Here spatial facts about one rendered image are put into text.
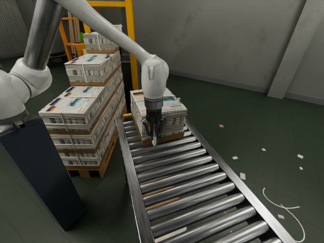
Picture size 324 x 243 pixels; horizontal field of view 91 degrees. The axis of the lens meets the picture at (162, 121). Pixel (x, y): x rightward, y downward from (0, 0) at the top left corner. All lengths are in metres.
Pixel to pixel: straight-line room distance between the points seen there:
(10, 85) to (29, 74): 0.11
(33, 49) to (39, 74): 0.14
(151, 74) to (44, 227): 1.60
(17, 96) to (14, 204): 1.31
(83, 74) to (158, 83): 1.38
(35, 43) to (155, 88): 0.65
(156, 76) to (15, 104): 0.74
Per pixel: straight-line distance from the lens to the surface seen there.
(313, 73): 4.47
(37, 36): 1.04
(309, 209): 2.20
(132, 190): 0.84
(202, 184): 0.88
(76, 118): 1.49
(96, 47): 2.46
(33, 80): 1.14
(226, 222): 0.81
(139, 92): 1.16
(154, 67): 0.65
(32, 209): 2.04
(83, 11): 0.72
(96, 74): 1.90
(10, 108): 1.08
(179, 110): 0.96
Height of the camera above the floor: 1.49
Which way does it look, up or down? 34 degrees down
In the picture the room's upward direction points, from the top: 1 degrees clockwise
